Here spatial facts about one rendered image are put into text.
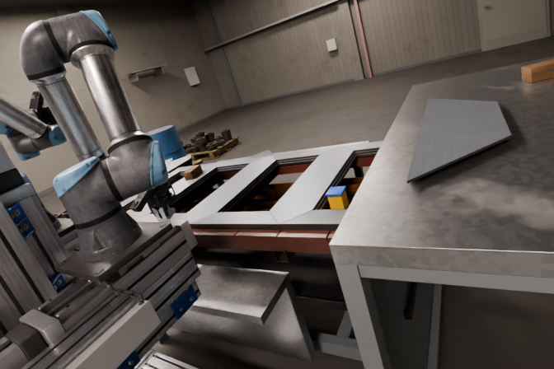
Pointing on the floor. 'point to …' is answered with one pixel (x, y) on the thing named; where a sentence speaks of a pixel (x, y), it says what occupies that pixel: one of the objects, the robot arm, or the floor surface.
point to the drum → (168, 142)
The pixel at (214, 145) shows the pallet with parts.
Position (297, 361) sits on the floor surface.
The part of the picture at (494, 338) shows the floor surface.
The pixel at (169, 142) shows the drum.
